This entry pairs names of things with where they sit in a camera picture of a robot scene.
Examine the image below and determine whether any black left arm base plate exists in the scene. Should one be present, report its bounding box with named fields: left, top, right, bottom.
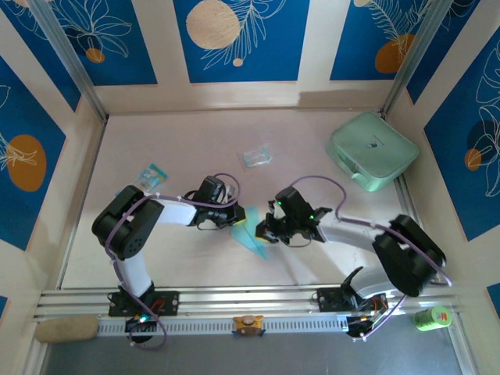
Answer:
left=108, top=289, right=180, bottom=317

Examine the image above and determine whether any clear plastic packet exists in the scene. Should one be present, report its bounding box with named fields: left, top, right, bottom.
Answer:
left=237, top=143, right=273, bottom=170

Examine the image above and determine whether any mint green zip pouch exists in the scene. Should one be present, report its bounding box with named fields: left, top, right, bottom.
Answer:
left=326, top=111, right=420, bottom=193

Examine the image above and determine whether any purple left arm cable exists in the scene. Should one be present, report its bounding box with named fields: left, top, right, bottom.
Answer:
left=103, top=173, right=243, bottom=351

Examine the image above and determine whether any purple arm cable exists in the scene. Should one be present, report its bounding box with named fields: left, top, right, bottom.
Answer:
left=103, top=173, right=243, bottom=351
left=291, top=175, right=453, bottom=341

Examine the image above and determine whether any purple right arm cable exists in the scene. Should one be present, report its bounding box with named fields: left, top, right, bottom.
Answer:
left=291, top=175, right=453, bottom=341

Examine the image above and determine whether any aluminium side rail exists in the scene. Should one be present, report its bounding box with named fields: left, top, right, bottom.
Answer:
left=394, top=175, right=438, bottom=282

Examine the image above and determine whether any aluminium mounting rail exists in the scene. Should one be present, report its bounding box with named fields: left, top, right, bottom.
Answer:
left=33, top=283, right=466, bottom=323

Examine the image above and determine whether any aluminium corner post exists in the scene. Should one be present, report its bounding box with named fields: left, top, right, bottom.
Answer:
left=29, top=0, right=109, bottom=120
left=380, top=0, right=456, bottom=118

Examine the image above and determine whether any blue wet wipes packet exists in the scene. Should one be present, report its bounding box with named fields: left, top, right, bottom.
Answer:
left=115, top=162, right=169, bottom=198

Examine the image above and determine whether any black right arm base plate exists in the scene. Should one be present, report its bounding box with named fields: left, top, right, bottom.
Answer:
left=316, top=287, right=388, bottom=313

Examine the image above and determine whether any green can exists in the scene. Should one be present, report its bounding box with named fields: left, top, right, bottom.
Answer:
left=412, top=305, right=453, bottom=332

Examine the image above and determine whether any beige foam roll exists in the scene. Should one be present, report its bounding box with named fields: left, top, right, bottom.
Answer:
left=34, top=316, right=99, bottom=345

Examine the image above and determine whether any teal square paper sheet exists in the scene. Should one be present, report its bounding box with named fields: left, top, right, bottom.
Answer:
left=229, top=205, right=270, bottom=261

